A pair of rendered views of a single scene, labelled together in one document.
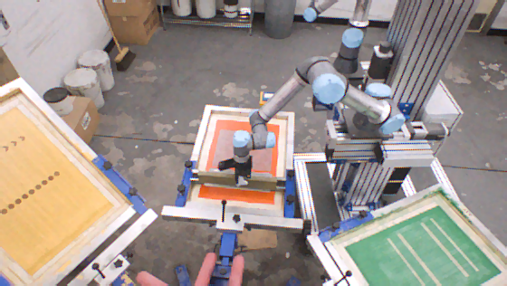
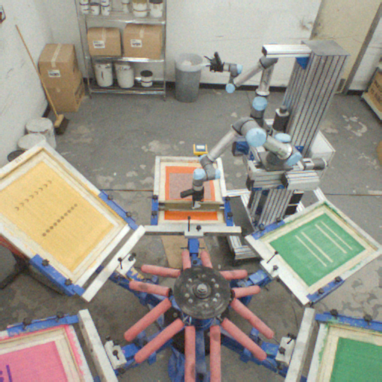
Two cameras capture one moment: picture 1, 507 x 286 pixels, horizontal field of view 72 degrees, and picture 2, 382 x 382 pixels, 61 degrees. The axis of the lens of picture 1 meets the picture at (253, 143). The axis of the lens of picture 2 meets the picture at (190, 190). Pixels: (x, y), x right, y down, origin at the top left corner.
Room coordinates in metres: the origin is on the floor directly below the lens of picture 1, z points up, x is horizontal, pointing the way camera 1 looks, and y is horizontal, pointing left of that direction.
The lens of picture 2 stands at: (-0.52, 0.39, 2.88)
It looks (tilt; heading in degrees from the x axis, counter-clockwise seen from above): 46 degrees down; 350
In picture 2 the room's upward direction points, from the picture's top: 6 degrees clockwise
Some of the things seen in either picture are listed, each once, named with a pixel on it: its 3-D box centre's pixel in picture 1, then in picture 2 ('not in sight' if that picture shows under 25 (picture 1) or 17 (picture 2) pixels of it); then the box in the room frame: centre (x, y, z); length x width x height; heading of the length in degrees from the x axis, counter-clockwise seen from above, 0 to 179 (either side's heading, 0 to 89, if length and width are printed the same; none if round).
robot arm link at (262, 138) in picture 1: (262, 138); (211, 173); (1.10, -0.04, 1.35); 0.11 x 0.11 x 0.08; 12
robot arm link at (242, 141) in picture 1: (242, 143); (198, 177); (1.06, 0.05, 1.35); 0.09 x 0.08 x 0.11; 102
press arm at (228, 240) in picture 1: (228, 240); (193, 244); (0.75, 0.10, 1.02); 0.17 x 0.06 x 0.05; 176
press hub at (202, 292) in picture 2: not in sight; (192, 336); (0.26, 0.14, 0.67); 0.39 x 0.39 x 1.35
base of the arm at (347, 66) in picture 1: (347, 60); (256, 119); (1.83, -0.56, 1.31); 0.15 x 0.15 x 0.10
